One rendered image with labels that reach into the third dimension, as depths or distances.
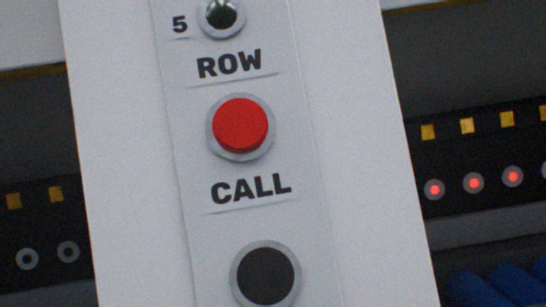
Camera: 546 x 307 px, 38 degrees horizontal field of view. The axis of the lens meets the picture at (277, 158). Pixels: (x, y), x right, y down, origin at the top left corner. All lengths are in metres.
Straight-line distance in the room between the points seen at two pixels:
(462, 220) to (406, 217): 0.18
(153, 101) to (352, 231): 0.07
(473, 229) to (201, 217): 0.22
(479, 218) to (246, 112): 0.21
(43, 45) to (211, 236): 0.08
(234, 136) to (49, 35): 0.07
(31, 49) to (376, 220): 0.12
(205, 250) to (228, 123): 0.04
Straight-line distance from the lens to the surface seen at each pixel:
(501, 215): 0.42
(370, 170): 0.23
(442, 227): 0.41
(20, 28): 0.26
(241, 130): 0.22
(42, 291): 0.41
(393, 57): 0.45
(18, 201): 0.41
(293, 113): 0.23
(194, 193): 0.22
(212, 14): 0.23
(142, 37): 0.24
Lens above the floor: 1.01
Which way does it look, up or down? 9 degrees up
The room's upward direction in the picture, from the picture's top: 10 degrees counter-clockwise
